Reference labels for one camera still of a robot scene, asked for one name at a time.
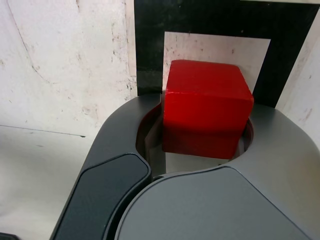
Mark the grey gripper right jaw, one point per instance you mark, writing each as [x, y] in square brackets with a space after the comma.
[225, 205]

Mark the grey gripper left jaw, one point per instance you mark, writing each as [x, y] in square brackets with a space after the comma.
[107, 155]

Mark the red cube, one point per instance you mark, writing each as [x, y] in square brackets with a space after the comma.
[205, 100]

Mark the black tape square outline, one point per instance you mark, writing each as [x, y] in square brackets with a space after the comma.
[150, 37]

